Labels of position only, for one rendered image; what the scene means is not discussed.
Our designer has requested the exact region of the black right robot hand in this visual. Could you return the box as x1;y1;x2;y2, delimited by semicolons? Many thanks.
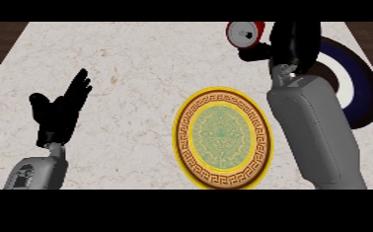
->
237;21;324;76

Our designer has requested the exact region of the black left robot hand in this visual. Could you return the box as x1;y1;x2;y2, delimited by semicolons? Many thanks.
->
29;67;95;149

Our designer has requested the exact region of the red can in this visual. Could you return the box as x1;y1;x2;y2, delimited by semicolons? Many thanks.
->
225;21;268;50

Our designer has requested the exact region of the blue white brown ringed plate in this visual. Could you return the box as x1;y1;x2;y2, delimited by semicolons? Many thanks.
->
309;36;373;130

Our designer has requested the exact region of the yellow brown green patterned plate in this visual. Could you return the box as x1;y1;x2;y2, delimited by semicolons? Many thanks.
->
173;86;276;191

